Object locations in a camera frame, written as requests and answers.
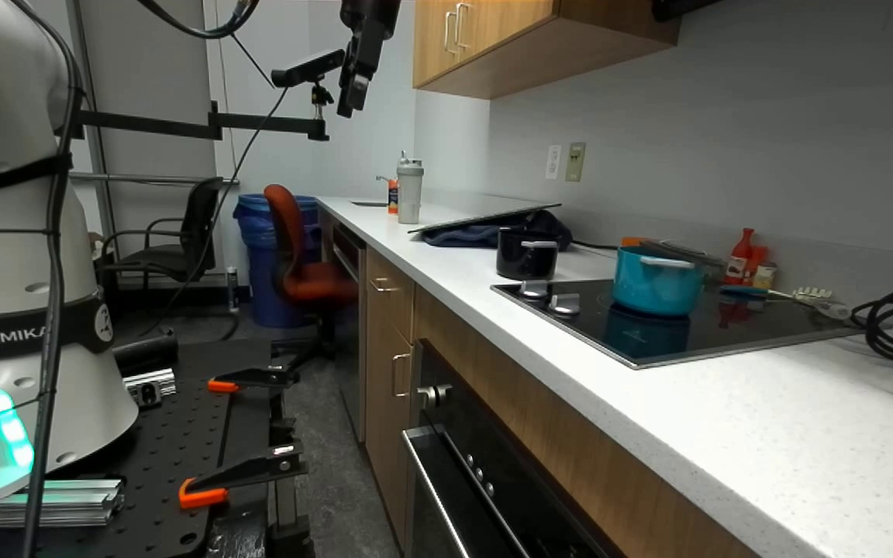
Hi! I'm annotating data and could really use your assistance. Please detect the aluminium rail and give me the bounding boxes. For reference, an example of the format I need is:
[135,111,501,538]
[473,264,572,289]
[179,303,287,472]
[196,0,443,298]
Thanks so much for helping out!
[0,476,128,535]

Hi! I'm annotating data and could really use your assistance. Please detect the orange office chair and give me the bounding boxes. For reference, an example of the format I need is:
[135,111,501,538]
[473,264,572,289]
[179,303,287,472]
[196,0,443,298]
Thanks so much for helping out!
[261,182,361,353]

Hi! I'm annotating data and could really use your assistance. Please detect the black clamp orange handle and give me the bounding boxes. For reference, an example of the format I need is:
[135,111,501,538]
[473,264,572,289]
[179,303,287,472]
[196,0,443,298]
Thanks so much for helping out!
[206,353,303,416]
[176,444,310,517]

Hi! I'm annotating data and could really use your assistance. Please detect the silver oven handle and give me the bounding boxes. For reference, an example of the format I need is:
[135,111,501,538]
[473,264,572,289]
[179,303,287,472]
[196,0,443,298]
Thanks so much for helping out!
[400,425,532,558]

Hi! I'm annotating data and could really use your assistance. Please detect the small can on counter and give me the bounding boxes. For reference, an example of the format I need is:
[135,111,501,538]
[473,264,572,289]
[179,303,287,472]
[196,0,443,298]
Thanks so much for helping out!
[395,152,428,231]

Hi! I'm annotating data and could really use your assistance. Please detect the teal toy utensil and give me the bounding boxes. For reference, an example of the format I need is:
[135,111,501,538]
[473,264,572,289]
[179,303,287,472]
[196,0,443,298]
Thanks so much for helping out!
[713,282,782,303]

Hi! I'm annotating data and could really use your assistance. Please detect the black oven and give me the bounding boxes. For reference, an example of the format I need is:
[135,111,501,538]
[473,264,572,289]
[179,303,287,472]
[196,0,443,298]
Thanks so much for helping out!
[400,338,626,558]

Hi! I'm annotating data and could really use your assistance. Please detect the small black silver device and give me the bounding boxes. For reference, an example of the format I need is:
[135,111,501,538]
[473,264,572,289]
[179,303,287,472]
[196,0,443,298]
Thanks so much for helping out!
[111,334,182,412]

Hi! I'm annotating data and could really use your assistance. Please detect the black perforated robot table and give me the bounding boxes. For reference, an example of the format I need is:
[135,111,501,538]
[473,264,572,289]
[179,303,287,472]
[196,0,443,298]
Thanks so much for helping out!
[0,334,316,558]

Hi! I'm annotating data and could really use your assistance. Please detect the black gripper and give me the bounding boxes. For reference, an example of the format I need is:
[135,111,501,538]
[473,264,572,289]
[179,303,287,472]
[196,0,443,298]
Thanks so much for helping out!
[336,0,404,119]

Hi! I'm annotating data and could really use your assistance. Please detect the silver oven knob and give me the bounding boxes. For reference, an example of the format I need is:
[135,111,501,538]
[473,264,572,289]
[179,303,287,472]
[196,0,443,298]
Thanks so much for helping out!
[416,382,457,406]

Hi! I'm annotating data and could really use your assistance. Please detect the wooden upper cabinet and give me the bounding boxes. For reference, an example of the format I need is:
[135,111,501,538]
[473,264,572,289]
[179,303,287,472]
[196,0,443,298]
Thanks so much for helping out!
[409,0,683,103]

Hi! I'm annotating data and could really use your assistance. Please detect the black glass cooktop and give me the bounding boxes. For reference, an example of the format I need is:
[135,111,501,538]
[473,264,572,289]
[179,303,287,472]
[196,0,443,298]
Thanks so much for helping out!
[491,276,862,371]

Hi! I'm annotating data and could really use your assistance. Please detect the beige wall switch plate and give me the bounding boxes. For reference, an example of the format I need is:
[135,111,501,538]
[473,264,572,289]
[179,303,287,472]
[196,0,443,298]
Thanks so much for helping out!
[564,140,590,187]

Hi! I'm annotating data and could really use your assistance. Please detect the silver upper cabinet handle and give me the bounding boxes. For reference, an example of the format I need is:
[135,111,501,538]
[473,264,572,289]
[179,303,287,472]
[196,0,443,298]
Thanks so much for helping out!
[439,0,471,55]

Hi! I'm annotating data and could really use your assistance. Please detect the black office chair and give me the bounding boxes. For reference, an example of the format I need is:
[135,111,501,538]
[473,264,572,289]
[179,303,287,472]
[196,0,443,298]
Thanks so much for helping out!
[93,177,228,303]

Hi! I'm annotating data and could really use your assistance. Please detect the wooden cabinet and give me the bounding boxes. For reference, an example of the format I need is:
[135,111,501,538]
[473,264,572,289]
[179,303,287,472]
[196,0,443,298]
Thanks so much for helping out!
[357,242,761,558]
[409,0,683,103]

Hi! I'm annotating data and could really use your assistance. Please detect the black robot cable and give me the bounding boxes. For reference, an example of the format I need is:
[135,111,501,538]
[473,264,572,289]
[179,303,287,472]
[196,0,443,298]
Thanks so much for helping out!
[8,0,91,558]

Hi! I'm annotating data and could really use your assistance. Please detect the blue pot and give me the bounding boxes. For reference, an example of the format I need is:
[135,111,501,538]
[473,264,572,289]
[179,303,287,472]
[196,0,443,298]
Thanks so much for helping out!
[610,244,708,319]

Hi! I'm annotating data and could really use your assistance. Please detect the blue trash bin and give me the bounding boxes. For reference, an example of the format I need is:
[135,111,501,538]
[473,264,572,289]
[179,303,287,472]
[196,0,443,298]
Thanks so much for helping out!
[228,193,326,332]

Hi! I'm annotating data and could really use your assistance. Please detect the wooden lower cabinet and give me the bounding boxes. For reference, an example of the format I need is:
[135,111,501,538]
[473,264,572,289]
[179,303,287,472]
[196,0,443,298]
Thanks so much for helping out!
[357,242,761,558]

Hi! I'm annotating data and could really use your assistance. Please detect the black mug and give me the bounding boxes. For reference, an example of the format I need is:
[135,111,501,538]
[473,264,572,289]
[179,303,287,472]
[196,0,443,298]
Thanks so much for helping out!
[493,226,561,286]

